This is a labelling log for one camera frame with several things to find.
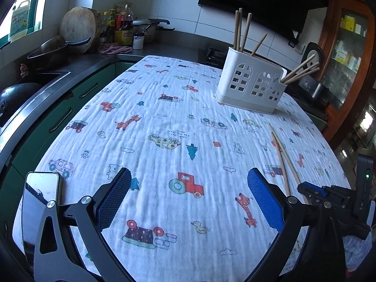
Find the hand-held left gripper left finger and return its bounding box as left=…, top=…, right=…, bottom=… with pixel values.
left=34, top=167, right=136, bottom=282

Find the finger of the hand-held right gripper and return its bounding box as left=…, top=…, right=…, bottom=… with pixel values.
left=297, top=183, right=356, bottom=200
left=310, top=194, right=357, bottom=221

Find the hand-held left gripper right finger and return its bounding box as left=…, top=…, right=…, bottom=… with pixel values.
left=247, top=167, right=347, bottom=282

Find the white utensil holder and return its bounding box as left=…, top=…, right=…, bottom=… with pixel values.
left=215, top=47, right=288, bottom=114

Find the black smartphone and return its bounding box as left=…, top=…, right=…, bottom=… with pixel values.
left=22, top=171, right=63, bottom=256

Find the dark rice cooker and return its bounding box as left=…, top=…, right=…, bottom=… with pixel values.
left=294, top=42, right=331, bottom=106

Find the green base cabinet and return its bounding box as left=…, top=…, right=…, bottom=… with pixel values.
left=0, top=62, right=138, bottom=241

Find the printed cartoon blanket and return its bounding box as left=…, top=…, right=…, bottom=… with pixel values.
left=12, top=54, right=353, bottom=282

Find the wooden glass cabinet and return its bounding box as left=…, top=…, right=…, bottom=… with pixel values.
left=316, top=0, right=376, bottom=150

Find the black wok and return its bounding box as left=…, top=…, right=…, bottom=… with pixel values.
left=0, top=83, right=42, bottom=127

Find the pink cloth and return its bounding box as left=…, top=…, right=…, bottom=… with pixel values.
left=99, top=43, right=133, bottom=55

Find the black gas stove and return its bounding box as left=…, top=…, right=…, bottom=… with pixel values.
left=198, top=47, right=228, bottom=68

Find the small white jar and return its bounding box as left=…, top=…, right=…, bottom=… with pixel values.
left=133, top=32, right=145, bottom=50

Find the yellow box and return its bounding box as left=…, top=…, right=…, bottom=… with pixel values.
left=341, top=16, right=356, bottom=31

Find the large sauce bottle yellow label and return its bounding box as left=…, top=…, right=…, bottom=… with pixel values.
left=114, top=4, right=134, bottom=47

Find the steel pressure cooker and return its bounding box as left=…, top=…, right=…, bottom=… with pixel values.
left=132, top=18, right=175, bottom=46

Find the small dark bottle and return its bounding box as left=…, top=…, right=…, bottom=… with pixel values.
left=101, top=12, right=109, bottom=43

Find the round wooden cutting board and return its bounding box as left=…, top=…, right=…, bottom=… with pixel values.
left=59, top=7, right=102, bottom=54

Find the green bottle yellow cap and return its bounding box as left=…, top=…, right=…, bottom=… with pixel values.
left=107, top=8, right=116, bottom=33

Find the black range hood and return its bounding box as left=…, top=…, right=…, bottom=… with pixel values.
left=197, top=0, right=329, bottom=34

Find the white detergent jug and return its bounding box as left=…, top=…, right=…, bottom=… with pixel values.
left=8, top=0, right=32, bottom=42

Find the steel pan black handle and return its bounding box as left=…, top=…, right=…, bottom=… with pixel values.
left=27, top=35, right=92, bottom=61

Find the window with green frame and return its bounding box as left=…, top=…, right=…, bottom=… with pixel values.
left=0, top=0, right=52, bottom=50

